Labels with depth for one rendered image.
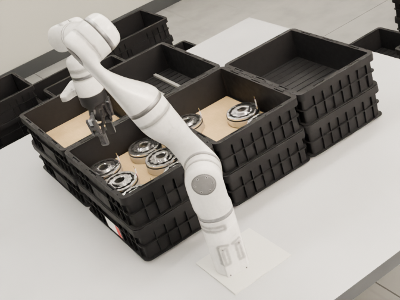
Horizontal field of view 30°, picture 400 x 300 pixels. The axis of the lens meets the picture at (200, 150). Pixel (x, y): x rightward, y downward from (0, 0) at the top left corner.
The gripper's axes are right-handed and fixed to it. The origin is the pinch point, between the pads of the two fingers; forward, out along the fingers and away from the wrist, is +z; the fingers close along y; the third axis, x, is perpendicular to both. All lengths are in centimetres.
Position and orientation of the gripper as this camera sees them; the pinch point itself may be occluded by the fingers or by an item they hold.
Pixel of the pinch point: (107, 134)
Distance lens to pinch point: 211.0
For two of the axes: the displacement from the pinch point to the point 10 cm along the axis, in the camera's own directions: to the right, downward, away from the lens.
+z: 2.6, 8.2, 5.0
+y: 2.0, -5.5, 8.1
